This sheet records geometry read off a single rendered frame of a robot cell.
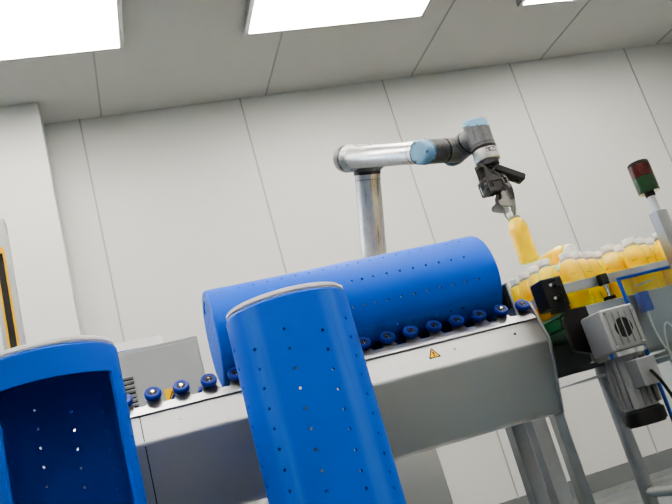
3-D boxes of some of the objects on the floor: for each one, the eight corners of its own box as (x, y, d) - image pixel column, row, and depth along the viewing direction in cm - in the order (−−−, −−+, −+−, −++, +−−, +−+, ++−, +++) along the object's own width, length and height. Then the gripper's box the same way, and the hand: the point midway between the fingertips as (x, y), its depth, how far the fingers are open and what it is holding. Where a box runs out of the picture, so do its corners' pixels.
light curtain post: (78, 800, 208) (-13, 227, 253) (100, 791, 209) (6, 224, 255) (75, 808, 202) (-17, 221, 247) (99, 799, 204) (3, 217, 249)
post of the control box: (612, 601, 251) (512, 314, 278) (622, 597, 253) (522, 312, 279) (619, 603, 248) (517, 311, 274) (629, 599, 249) (527, 309, 276)
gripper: (469, 171, 272) (488, 226, 266) (482, 157, 261) (502, 214, 256) (491, 168, 274) (510, 222, 269) (504, 154, 264) (524, 210, 258)
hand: (512, 213), depth 263 cm, fingers closed on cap, 4 cm apart
